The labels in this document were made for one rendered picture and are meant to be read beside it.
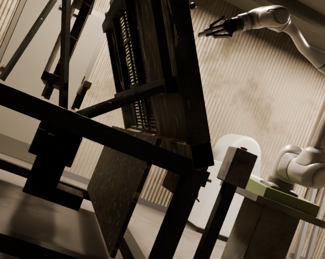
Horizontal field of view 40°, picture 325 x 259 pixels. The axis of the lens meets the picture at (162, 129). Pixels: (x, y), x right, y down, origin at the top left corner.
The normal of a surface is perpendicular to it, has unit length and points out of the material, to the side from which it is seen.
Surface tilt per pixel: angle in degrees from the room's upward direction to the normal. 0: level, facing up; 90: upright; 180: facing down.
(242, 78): 90
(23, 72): 90
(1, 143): 90
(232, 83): 90
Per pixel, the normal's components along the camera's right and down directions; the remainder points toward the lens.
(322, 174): 0.26, 0.25
